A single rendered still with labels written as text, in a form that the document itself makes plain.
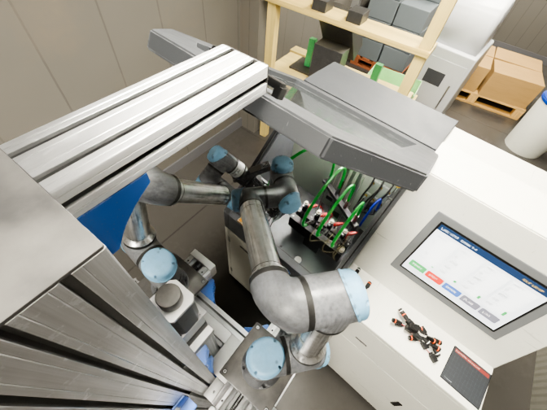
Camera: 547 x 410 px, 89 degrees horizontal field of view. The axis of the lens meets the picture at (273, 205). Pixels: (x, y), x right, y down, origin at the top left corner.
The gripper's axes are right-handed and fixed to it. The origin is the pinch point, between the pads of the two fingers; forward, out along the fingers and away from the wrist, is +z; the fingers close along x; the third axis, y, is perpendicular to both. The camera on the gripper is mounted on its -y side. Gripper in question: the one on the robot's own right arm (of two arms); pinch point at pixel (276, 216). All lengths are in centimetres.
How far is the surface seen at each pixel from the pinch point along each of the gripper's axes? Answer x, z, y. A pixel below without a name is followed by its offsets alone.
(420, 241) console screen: 52, -8, -27
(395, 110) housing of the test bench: 11, -28, -68
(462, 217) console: 57, -25, -32
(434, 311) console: 76, 19, -21
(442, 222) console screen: 53, -20, -30
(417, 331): 74, 20, -9
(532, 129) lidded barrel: 108, 87, -364
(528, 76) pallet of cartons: 72, 71, -459
